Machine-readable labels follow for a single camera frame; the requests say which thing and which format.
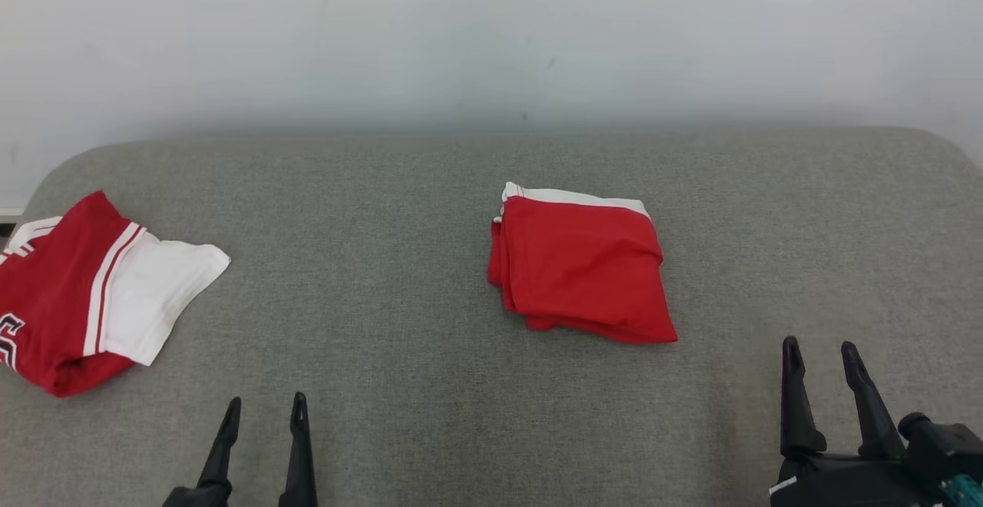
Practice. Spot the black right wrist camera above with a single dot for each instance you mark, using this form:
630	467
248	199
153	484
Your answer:
948	445

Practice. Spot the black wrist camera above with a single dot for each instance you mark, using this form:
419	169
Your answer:
196	496
948	445

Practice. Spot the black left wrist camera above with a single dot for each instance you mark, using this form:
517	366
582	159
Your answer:
196	496

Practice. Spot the red jersey with white sleeves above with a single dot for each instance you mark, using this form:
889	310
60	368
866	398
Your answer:
54	299

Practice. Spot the grey fabric sofa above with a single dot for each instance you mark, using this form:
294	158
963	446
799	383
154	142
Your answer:
384	261

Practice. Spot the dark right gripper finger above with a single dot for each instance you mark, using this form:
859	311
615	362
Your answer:
872	415
797	415

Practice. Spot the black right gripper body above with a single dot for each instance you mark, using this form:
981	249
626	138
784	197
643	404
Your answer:
845	484

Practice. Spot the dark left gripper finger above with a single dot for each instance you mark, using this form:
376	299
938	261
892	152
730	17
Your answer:
299	461
224	445

